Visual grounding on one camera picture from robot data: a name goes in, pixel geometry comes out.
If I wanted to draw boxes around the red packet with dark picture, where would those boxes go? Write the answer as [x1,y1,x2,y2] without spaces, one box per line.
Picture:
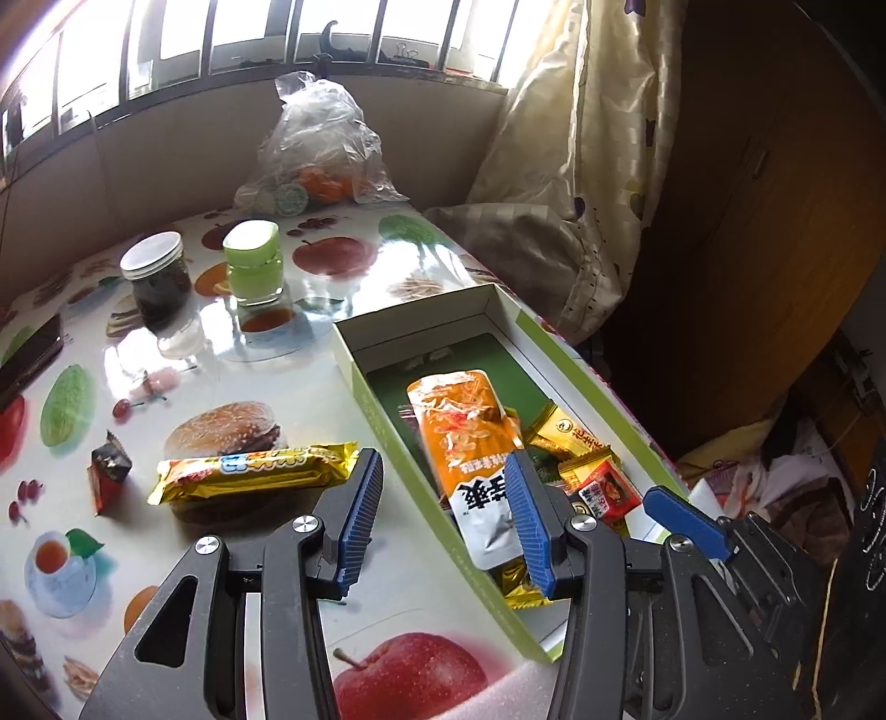
[86,430,134,517]

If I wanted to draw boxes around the dark jar with white lid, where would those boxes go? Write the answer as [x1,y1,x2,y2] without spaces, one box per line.
[120,232,195,333]

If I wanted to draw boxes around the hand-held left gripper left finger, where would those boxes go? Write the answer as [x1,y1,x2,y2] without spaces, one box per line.
[78,449,384,720]

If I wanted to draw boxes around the brown wooden wardrobe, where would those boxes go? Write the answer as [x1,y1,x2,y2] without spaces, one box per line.
[602,0,886,458]

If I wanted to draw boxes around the large orange and white pouch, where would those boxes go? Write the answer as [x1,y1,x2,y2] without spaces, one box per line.
[405,370,527,570]

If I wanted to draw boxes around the dark smartphone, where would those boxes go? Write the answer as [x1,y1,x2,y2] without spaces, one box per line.
[0,313,65,413]

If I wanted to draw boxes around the cream patterned curtain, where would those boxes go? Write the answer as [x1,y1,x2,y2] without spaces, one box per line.
[422,0,683,343]

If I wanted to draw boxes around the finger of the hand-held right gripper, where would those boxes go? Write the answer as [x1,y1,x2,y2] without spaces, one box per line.
[643,486,738,562]

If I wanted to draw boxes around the yellow snack packet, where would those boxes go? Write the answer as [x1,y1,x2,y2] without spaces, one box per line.
[522,403,617,472]

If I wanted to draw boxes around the clear plastic bag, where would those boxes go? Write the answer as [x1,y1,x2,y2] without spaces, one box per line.
[234,70,409,215]

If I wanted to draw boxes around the pile of cloth bags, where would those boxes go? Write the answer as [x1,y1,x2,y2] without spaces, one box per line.
[674,408,859,562]

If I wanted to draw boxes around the green cream jar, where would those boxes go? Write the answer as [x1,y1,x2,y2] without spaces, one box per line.
[223,220,286,307]

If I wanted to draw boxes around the gold candy wrapper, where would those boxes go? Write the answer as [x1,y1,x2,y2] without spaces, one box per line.
[494,557,555,609]

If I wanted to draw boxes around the black hook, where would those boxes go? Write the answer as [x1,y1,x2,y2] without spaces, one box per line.
[315,20,378,60]

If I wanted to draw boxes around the printed glossy tablecloth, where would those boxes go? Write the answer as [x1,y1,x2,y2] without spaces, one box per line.
[0,200,624,720]

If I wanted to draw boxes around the long gold snack packet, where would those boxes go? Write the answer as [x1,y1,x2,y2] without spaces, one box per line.
[147,443,361,512]

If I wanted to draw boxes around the small red snack packet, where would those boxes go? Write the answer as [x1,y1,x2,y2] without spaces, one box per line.
[574,460,641,520]

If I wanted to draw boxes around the green and white cardboard box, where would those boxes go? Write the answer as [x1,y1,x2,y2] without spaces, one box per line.
[332,280,693,664]

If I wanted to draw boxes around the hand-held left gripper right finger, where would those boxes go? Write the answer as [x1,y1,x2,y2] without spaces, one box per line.
[504,450,807,720]

